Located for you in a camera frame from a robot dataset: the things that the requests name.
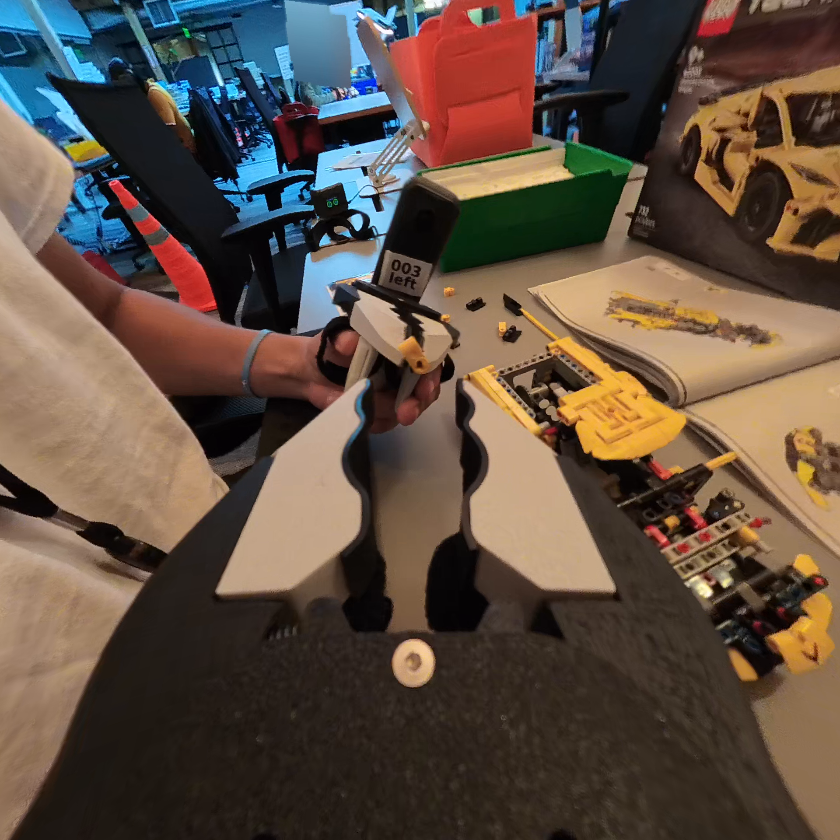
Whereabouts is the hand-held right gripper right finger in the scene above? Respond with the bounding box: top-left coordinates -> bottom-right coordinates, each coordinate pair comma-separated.
456,378 -> 619,616

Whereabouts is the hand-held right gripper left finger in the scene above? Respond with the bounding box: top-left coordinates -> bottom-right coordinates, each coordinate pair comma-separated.
215,379 -> 385,608

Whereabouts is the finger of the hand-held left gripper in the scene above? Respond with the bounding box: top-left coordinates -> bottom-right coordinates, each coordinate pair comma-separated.
350,298 -> 413,367
410,314 -> 455,371

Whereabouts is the yellow toy brick car model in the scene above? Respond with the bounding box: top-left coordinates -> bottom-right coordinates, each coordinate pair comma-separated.
462,336 -> 833,683

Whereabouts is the person's left forearm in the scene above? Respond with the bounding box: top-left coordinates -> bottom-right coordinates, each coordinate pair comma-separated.
36,230 -> 303,401

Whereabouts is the person's left hand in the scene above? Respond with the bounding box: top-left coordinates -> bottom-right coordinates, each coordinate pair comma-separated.
289,330 -> 442,434

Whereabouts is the small black toy robot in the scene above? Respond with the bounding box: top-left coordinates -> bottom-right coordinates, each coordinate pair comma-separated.
305,184 -> 378,253

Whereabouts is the white paper stack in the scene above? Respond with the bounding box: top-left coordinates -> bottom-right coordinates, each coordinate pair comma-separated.
427,146 -> 578,200

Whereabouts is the green storage bin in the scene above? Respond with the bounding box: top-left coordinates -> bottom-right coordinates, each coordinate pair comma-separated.
416,141 -> 634,273

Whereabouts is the blue wristband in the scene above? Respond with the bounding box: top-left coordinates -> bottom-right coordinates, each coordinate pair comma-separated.
239,328 -> 275,400

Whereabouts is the wooden table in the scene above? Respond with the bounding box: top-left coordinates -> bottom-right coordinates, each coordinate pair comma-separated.
317,91 -> 401,144

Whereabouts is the orange felt bag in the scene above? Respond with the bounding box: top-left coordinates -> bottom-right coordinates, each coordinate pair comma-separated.
390,0 -> 539,168

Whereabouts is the red office chair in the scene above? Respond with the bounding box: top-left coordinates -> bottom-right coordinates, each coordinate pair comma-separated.
272,104 -> 326,173

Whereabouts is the wooden document stand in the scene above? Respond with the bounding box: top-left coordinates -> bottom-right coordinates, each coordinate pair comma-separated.
331,8 -> 432,194

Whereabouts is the orange traffic cone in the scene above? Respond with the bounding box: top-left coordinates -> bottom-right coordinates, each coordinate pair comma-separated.
108,178 -> 217,313

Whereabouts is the open instruction booklet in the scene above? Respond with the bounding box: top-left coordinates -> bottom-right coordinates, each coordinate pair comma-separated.
527,255 -> 840,555

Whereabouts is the toy car set box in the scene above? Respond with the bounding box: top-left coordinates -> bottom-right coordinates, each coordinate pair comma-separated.
626,0 -> 840,309

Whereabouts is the black lanyard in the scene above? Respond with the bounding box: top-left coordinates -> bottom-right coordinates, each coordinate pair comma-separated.
0,462 -> 168,573

